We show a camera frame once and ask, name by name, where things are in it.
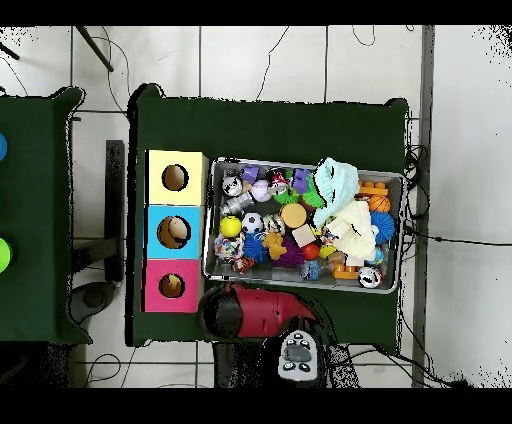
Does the mint green knitted cloth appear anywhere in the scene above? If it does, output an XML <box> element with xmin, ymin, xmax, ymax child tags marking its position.
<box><xmin>311</xmin><ymin>157</ymin><xmax>361</xmax><ymax>231</ymax></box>

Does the cream knitted cloth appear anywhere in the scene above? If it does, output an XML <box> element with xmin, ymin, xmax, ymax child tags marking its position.
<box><xmin>323</xmin><ymin>199</ymin><xmax>377</xmax><ymax>261</ymax></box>

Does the shallow clear mesh bin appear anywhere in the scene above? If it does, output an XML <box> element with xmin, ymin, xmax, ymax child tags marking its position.
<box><xmin>203</xmin><ymin>158</ymin><xmax>405</xmax><ymax>295</ymax></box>

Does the wooden box with three holes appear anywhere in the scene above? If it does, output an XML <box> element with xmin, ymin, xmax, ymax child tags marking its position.
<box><xmin>143</xmin><ymin>149</ymin><xmax>210</xmax><ymax>314</ymax></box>

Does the small soccer ball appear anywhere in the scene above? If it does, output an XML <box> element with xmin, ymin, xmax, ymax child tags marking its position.
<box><xmin>242</xmin><ymin>211</ymin><xmax>265</xmax><ymax>235</ymax></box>

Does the yellow smiley ball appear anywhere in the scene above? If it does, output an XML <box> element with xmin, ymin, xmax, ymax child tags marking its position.
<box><xmin>219</xmin><ymin>215</ymin><xmax>243</xmax><ymax>239</ymax></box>

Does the small blue spiky ball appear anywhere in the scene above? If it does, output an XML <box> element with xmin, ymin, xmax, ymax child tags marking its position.
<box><xmin>241</xmin><ymin>233</ymin><xmax>269</xmax><ymax>265</ymax></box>

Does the brown plush teddy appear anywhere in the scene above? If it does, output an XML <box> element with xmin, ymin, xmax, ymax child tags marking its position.
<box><xmin>262</xmin><ymin>231</ymin><xmax>289</xmax><ymax>262</ymax></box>

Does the tan round wooden disc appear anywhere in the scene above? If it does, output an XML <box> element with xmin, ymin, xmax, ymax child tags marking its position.
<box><xmin>280</xmin><ymin>202</ymin><xmax>309</xmax><ymax>229</ymax></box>

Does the tan wooden block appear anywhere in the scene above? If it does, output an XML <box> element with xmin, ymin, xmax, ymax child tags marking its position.
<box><xmin>291</xmin><ymin>224</ymin><xmax>318</xmax><ymax>249</ymax></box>

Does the large blue toy brick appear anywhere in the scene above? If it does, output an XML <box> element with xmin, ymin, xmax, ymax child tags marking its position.
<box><xmin>291</xmin><ymin>167</ymin><xmax>313</xmax><ymax>195</ymax></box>

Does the purple spiky toy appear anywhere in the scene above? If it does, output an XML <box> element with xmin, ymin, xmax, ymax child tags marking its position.
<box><xmin>275</xmin><ymin>238</ymin><xmax>306</xmax><ymax>269</ymax></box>

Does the dark green table cloth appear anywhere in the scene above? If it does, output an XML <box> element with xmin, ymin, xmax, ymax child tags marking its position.
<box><xmin>126</xmin><ymin>83</ymin><xmax>411</xmax><ymax>353</ymax></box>

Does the silver topped dark can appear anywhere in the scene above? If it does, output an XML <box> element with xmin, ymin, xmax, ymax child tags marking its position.
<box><xmin>358</xmin><ymin>267</ymin><xmax>384</xmax><ymax>289</ymax></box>

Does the green side table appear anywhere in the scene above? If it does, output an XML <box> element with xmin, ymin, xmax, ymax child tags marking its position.
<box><xmin>0</xmin><ymin>86</ymin><xmax>93</xmax><ymax>345</ymax></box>

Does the black tripod leg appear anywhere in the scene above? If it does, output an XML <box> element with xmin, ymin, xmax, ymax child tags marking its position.
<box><xmin>75</xmin><ymin>26</ymin><xmax>115</xmax><ymax>73</ymax></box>

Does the green disc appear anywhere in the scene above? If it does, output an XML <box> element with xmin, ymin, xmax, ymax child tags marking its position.
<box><xmin>0</xmin><ymin>237</ymin><xmax>13</xmax><ymax>273</ymax></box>

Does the colourful knotted rope ball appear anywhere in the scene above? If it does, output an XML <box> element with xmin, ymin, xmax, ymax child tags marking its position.
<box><xmin>213</xmin><ymin>234</ymin><xmax>246</xmax><ymax>268</ymax></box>

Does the black cable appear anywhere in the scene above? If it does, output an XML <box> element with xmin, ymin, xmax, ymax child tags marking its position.
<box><xmin>403</xmin><ymin>227</ymin><xmax>512</xmax><ymax>248</ymax></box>

